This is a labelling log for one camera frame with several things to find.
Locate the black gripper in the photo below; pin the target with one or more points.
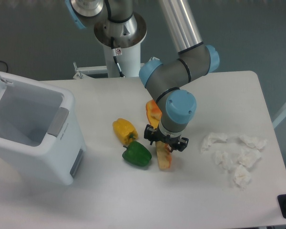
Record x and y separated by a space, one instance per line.
171 138

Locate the rectangular bread stick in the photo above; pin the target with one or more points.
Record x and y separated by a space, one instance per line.
163 155

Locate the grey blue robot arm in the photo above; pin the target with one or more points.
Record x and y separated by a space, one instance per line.
120 30

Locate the round knotted bread roll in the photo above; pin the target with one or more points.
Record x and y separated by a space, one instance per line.
154 110

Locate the orange toast slice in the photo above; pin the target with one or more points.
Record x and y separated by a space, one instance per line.
153 122

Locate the green bell pepper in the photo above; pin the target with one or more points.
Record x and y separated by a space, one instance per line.
137 154

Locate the yellow bell pepper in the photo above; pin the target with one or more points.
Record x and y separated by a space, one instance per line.
125 131

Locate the crumpled tissue upper left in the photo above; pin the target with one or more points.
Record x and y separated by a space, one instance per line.
212 138

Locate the crumpled tissue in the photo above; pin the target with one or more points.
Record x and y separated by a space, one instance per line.
242 177
212 138
253 142
224 159
248 157

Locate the crumpled tissue middle left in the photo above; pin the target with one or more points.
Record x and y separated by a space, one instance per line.
224 159

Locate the crumpled tissue middle right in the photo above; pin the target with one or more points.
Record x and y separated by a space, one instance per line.
248 157

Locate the crumpled tissue bottom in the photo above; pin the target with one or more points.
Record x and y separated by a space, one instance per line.
242 177

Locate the crumpled tissue upper right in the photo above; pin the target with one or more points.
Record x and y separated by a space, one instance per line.
253 142

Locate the white trash bin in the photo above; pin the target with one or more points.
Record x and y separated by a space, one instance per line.
39 132

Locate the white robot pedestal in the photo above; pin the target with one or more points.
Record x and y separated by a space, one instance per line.
118 60

